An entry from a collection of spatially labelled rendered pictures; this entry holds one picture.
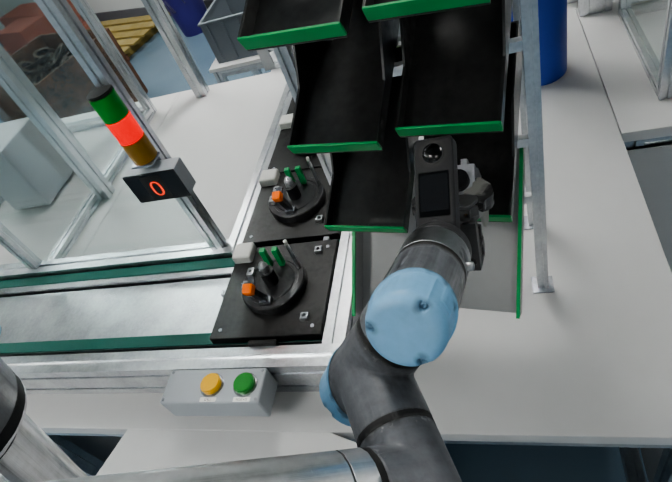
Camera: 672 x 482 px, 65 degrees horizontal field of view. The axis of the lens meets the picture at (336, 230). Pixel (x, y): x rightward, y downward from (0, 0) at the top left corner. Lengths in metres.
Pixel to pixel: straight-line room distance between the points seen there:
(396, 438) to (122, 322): 0.98
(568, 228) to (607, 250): 0.09
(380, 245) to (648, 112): 0.82
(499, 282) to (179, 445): 0.69
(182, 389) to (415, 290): 0.72
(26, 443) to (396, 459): 0.32
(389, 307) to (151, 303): 0.96
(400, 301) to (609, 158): 0.99
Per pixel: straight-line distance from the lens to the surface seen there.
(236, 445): 1.10
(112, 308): 1.42
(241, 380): 1.01
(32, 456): 0.57
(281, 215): 1.23
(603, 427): 0.98
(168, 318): 1.28
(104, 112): 1.04
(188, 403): 1.07
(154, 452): 1.19
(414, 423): 0.49
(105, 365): 1.24
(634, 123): 1.47
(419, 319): 0.44
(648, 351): 1.05
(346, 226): 0.81
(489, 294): 0.93
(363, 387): 0.51
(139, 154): 1.08
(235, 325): 1.10
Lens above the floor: 1.76
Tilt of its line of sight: 43 degrees down
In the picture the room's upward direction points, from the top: 24 degrees counter-clockwise
